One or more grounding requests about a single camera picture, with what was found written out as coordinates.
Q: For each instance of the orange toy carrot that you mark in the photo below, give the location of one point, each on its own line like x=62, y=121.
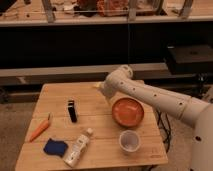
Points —
x=40, y=129

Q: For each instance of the white plastic bottle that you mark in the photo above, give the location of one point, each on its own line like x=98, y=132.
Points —
x=78, y=147

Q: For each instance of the clear plastic cup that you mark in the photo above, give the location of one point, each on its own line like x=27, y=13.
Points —
x=129, y=142

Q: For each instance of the black box on shelf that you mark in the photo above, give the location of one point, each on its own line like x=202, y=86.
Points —
x=190, y=59

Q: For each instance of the black upright eraser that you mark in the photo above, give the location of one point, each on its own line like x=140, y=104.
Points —
x=71, y=110

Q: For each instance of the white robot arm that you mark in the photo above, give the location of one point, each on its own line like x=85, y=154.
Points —
x=192, y=111

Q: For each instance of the orange clutter on shelf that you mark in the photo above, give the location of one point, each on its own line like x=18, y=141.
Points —
x=103, y=7

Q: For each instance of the blue sponge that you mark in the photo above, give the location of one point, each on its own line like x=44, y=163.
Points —
x=55, y=147

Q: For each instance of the orange round plate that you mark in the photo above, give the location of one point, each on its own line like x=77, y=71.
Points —
x=127, y=112

